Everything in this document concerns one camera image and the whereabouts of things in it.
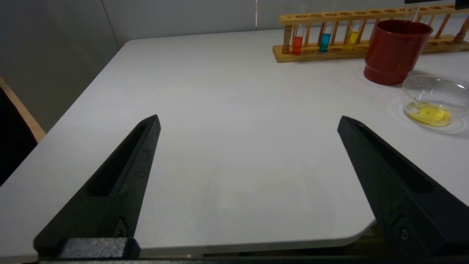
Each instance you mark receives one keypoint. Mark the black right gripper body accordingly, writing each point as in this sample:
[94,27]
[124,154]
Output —
[462,3]

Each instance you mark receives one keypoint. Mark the test tube with blue liquid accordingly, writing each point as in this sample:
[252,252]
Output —
[325,42]

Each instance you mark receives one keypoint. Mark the clear glass bowl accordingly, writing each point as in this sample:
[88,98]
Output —
[428,113]

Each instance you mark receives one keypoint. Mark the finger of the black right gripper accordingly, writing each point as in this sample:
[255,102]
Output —
[417,1]

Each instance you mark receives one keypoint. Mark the test tube with yellow liquid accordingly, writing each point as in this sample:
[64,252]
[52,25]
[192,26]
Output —
[416,14]
[353,37]

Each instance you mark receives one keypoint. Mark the red plastic cup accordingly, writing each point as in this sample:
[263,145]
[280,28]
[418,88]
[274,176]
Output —
[394,51]

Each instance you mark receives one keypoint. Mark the large dark object beside table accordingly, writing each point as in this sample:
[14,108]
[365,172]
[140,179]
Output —
[14,146]

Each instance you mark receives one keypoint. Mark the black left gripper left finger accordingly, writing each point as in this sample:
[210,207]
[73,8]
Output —
[121,190]

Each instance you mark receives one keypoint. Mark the wooden test tube rack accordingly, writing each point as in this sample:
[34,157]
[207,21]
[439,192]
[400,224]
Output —
[318,55]

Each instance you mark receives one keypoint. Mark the test tube with orange liquid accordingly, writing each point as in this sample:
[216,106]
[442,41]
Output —
[297,44]

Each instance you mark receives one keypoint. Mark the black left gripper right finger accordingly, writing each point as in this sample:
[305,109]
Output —
[403,198]

